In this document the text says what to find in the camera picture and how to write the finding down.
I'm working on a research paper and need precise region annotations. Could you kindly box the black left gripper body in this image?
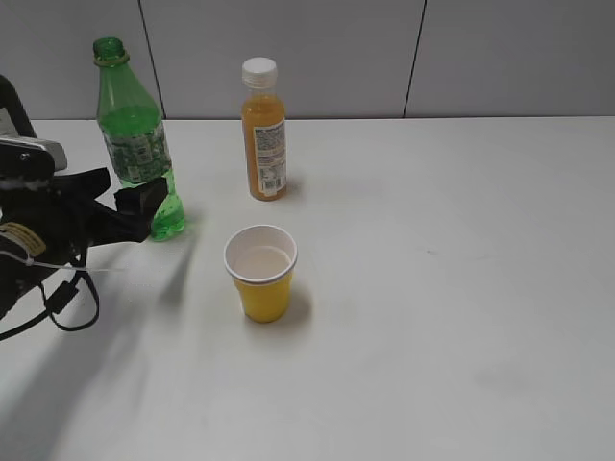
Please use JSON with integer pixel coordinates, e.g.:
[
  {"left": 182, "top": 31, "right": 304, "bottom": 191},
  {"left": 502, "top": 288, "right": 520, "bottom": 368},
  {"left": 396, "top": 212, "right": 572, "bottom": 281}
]
[{"left": 1, "top": 145, "right": 91, "bottom": 320}]

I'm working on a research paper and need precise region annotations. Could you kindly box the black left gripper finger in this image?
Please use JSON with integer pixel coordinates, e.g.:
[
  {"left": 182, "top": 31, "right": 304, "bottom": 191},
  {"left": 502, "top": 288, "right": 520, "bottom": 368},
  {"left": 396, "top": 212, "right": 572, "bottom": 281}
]
[
  {"left": 50, "top": 167, "right": 111, "bottom": 206},
  {"left": 82, "top": 178, "right": 166, "bottom": 247}
]

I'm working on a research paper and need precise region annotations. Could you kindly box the green sprite bottle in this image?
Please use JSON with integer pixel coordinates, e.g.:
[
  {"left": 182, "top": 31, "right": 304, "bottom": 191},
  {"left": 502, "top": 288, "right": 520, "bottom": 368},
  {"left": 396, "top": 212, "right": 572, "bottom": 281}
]
[{"left": 93, "top": 36, "right": 185, "bottom": 241}]

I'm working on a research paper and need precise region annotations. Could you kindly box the yellow paper cup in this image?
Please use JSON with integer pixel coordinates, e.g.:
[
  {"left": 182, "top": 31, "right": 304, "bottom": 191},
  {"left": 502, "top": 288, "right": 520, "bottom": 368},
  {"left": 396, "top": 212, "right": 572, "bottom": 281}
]
[{"left": 224, "top": 224, "right": 298, "bottom": 323}]

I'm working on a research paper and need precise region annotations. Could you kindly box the dark wine bottle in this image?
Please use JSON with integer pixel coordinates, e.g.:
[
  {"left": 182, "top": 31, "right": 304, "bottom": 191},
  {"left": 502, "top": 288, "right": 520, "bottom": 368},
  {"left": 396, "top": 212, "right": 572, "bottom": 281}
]
[{"left": 0, "top": 75, "right": 37, "bottom": 138}]

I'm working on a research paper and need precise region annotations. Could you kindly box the orange juice bottle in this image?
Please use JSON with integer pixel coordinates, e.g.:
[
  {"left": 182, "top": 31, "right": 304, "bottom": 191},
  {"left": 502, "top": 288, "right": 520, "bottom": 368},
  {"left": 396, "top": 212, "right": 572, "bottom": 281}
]
[{"left": 241, "top": 57, "right": 286, "bottom": 202}]

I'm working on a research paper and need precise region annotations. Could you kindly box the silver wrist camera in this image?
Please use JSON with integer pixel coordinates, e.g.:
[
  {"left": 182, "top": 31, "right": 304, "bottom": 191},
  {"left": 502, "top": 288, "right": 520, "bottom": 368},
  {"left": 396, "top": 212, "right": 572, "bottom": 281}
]
[{"left": 1, "top": 135, "right": 68, "bottom": 172}]

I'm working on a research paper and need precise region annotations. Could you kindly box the black cable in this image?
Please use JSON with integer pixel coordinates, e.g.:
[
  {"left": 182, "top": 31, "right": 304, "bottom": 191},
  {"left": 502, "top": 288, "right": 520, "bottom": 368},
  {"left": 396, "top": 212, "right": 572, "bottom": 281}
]
[{"left": 0, "top": 254, "right": 101, "bottom": 342}]

